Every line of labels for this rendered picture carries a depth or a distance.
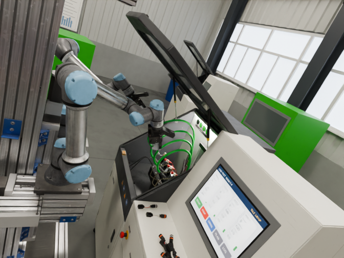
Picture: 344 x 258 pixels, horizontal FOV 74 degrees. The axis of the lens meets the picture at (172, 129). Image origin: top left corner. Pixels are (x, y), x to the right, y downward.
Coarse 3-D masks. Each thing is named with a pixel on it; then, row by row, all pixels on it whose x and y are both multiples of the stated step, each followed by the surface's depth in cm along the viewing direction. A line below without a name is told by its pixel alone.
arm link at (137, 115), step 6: (132, 108) 123; (138, 108) 122; (144, 108) 122; (132, 114) 118; (138, 114) 118; (144, 114) 119; (150, 114) 121; (132, 120) 119; (138, 120) 117; (144, 120) 120; (150, 120) 124
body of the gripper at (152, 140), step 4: (148, 124) 133; (148, 128) 132; (152, 128) 132; (156, 128) 130; (160, 128) 131; (148, 132) 136; (152, 132) 134; (156, 132) 135; (148, 136) 134; (152, 136) 134; (156, 136) 135; (160, 136) 135; (152, 140) 136; (156, 140) 137
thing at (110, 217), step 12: (108, 192) 201; (108, 204) 193; (120, 204) 161; (108, 216) 185; (120, 216) 156; (96, 228) 214; (108, 228) 177; (120, 228) 151; (96, 240) 204; (108, 240) 171; (108, 252) 164
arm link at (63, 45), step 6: (60, 42) 143; (66, 42) 146; (60, 48) 141; (66, 48) 143; (60, 54) 142; (66, 54) 142; (72, 54) 145; (66, 60) 144; (72, 60) 144; (78, 60) 146; (84, 66) 147; (90, 72) 148; (96, 78) 149
